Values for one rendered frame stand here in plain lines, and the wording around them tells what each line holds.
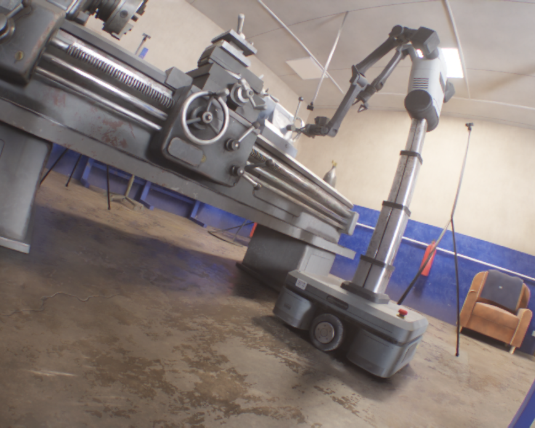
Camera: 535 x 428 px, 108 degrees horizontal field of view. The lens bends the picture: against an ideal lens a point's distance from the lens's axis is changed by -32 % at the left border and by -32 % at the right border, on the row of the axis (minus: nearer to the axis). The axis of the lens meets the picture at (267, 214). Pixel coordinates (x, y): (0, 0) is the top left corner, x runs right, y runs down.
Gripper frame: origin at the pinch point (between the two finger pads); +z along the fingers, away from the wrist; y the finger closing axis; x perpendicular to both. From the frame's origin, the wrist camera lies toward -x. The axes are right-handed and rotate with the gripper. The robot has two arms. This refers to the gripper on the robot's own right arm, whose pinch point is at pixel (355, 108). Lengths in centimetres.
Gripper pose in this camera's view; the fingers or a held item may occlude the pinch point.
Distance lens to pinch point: 215.0
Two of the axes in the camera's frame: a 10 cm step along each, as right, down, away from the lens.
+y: -6.5, -2.8, -7.0
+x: 3.9, 6.7, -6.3
